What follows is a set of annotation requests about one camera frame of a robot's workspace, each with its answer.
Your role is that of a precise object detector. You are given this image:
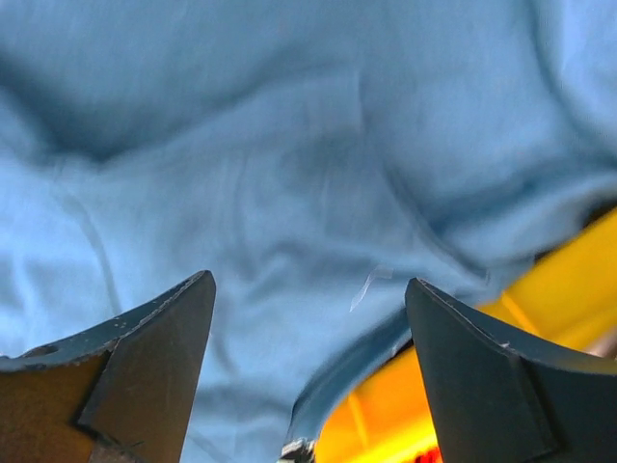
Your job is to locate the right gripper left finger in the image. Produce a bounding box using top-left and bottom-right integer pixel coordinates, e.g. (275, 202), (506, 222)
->
(1, 271), (215, 462)

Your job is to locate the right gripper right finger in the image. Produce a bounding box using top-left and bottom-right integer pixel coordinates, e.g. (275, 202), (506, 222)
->
(406, 279), (616, 462)

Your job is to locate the blue t-shirt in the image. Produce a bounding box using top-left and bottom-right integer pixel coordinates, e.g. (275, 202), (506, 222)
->
(1, 1), (616, 462)

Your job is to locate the orange t-shirt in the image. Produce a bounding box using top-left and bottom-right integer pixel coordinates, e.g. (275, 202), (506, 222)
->
(413, 448), (443, 463)

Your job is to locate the yellow plastic bin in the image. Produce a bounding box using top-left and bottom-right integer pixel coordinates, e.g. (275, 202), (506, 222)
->
(315, 204), (616, 462)

